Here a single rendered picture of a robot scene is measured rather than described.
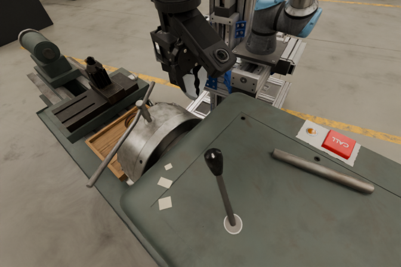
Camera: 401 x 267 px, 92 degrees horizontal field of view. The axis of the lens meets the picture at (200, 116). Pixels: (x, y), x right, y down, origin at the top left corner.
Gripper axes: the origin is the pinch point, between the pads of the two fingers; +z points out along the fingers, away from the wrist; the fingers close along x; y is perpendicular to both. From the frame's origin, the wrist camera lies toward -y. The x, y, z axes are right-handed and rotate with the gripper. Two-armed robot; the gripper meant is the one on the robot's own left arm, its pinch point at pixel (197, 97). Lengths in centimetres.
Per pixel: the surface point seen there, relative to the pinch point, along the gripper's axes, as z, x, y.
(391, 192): 13.7, -18.1, -39.7
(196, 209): 12.6, 14.2, -14.5
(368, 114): 146, -203, -41
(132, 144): 17.9, 15.9, 13.3
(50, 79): 47, 29, 120
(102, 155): 50, 28, 43
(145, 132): 15.6, 11.0, 12.5
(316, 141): 13.6, -18.9, -23.1
